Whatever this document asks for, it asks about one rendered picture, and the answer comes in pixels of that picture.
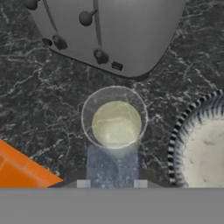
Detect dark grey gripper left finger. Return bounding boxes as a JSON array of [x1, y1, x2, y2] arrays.
[[48, 178, 92, 189]]

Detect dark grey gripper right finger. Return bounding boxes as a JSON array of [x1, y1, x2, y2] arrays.
[[133, 178, 177, 189]]

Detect clear glass of lemonade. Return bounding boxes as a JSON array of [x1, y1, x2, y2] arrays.
[[80, 85, 150, 189]]

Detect black white striped bowl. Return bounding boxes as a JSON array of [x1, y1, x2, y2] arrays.
[[167, 89, 224, 189]]

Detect grey toaster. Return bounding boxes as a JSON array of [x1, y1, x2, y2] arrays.
[[22, 0, 188, 80]]

